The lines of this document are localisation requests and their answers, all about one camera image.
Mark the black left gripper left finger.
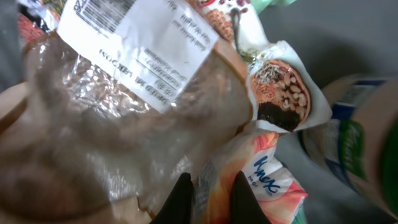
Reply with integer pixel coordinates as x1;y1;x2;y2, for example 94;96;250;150
150;172;193;224

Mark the green lid jar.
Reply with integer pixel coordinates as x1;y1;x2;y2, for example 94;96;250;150
298;74;397;218

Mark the orange tissue pack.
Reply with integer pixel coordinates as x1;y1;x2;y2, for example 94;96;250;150
192;130;308;224

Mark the clear brown snack bag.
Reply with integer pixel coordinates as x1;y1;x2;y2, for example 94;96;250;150
1;1;250;223

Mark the white bean snack packet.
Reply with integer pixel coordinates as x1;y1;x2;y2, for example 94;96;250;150
194;0;332;133

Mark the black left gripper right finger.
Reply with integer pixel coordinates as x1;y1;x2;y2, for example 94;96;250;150
229;171;271;224

